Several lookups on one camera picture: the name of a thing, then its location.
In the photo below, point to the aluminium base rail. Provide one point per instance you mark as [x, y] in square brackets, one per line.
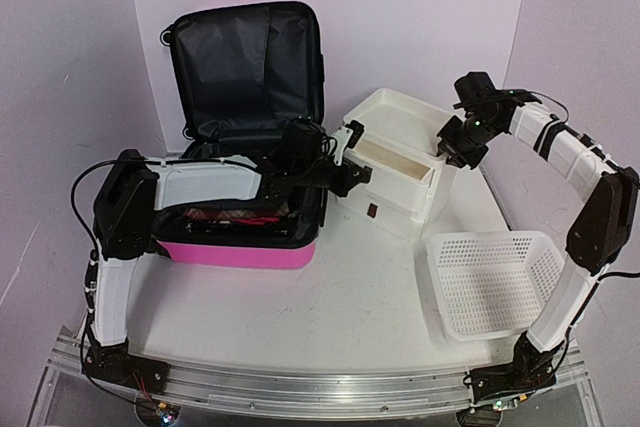
[306, 395]

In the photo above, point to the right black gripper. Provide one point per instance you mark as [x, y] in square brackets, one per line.
[456, 158]

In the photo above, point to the white perforated plastic basket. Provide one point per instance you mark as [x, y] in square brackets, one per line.
[491, 285]

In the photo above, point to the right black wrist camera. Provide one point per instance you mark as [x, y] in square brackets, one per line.
[475, 87]

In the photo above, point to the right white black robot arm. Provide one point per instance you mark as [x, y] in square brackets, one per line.
[606, 194]

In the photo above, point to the white three-drawer storage cabinet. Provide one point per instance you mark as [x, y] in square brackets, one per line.
[410, 181]

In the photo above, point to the magenta folded garment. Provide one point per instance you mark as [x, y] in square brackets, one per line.
[254, 221]

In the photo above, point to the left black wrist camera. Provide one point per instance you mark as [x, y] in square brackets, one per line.
[300, 146]

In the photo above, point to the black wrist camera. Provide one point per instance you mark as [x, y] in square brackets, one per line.
[475, 87]
[300, 146]

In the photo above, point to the pink cartoon child suitcase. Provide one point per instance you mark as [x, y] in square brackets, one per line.
[244, 72]

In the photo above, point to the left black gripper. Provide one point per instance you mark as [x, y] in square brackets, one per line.
[351, 172]

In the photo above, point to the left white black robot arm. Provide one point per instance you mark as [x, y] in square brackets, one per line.
[259, 208]

